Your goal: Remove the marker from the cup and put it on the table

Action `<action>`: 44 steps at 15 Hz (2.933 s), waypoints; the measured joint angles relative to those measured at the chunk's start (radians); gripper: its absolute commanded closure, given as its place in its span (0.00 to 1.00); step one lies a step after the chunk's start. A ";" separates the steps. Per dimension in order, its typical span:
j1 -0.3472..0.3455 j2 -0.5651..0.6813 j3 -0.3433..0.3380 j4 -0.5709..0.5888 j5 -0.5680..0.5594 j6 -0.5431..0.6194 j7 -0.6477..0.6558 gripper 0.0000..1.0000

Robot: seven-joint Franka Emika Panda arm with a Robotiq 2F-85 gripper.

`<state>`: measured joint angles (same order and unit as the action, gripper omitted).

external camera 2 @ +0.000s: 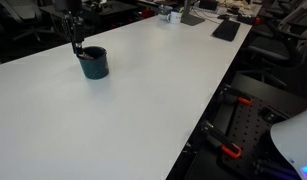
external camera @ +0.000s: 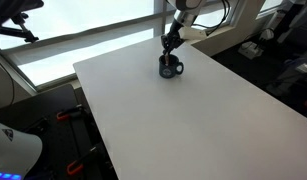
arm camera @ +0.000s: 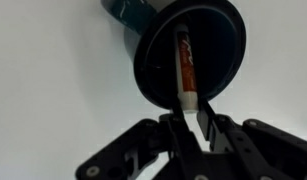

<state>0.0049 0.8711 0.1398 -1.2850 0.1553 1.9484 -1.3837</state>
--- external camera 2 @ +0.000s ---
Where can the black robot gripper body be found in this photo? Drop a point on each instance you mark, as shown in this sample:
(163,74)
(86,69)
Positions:
(68,5)

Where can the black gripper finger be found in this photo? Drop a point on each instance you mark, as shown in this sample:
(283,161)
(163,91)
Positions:
(68,25)
(78,33)

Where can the marker pen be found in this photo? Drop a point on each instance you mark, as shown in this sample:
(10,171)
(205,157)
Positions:
(87,55)

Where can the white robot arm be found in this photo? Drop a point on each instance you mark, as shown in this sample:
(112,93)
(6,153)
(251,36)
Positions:
(294,140)

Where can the dark blue mug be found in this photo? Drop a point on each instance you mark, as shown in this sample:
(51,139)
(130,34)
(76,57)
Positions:
(96,68)

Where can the white coffee mug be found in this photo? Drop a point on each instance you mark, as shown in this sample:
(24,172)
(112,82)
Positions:
(174,17)

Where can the grey monitor stand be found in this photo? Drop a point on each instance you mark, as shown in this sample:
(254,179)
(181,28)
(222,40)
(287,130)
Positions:
(190,16)

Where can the black computer mouse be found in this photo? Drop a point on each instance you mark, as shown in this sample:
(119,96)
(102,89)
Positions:
(223,16)

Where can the black flat pad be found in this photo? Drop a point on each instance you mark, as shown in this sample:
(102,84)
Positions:
(226,30)

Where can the orange black spring clamp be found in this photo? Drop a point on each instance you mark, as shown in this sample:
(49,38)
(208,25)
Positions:
(223,140)
(234,96)

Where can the black box device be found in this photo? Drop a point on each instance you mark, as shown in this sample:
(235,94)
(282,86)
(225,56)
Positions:
(247,19)

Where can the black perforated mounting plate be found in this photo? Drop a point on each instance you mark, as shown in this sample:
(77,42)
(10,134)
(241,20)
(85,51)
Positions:
(253,133)

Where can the black mesh office chair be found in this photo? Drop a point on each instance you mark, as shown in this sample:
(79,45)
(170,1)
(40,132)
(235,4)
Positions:
(279,43)

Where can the black plug connector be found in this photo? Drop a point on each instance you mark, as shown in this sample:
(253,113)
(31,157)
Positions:
(268,114)

